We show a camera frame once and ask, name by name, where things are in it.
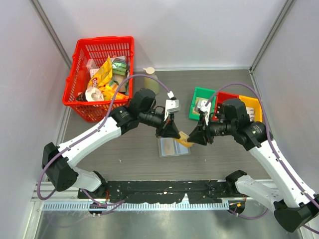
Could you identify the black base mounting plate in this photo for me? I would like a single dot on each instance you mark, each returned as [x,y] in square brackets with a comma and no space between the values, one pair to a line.
[169,192]

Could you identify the yellow plastic bin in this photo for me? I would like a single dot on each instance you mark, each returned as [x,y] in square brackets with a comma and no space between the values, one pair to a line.
[255,105]

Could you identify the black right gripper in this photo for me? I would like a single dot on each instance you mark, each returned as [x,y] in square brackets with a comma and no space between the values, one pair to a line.
[200,135]

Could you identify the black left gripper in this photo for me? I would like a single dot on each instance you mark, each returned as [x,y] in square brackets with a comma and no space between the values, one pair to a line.
[170,130]

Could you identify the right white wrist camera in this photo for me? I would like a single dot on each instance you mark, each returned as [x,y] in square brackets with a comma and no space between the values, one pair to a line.
[205,112]

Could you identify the cards in yellow bin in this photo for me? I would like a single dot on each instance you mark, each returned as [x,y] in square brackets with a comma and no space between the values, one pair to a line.
[251,112]

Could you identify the red plastic bin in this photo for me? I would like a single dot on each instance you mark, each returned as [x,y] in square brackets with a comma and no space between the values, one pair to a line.
[220,98]

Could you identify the yellow snack bag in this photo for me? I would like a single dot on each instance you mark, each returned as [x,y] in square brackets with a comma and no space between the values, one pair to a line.
[107,82]

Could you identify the gold VIP card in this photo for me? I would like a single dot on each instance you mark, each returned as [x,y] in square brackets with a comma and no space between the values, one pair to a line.
[167,146]
[183,140]

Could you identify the red plastic shopping basket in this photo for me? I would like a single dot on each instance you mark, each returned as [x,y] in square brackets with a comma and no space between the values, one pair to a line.
[98,49]

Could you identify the green plastic bin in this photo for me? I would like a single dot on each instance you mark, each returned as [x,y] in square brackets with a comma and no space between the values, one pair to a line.
[200,94]

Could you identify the cards in green bin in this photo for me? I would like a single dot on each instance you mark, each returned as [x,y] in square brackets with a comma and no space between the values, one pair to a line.
[199,102]

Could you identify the aluminium frame rail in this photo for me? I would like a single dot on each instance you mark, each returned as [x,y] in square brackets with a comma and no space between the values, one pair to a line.
[47,187]

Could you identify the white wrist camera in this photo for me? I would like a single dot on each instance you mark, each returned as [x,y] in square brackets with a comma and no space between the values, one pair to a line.
[172,105]
[205,112]

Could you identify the white slotted cable duct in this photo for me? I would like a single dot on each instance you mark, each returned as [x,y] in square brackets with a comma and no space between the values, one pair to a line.
[89,206]

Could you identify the grey card holder wallet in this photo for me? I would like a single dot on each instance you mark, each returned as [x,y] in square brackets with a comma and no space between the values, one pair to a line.
[180,150]

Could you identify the green snack packet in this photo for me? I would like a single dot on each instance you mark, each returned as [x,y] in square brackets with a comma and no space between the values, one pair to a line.
[120,65]

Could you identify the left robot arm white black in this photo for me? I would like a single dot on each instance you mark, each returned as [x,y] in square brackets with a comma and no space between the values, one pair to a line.
[60,162]

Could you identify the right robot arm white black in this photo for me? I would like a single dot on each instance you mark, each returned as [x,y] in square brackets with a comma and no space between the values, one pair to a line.
[293,203]

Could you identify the white paper roll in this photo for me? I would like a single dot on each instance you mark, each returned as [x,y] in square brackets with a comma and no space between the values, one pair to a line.
[93,94]

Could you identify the green soap dispenser bottle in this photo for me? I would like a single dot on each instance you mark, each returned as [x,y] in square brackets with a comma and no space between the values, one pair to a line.
[151,83]

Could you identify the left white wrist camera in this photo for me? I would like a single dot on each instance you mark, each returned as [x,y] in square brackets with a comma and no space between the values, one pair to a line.
[172,105]

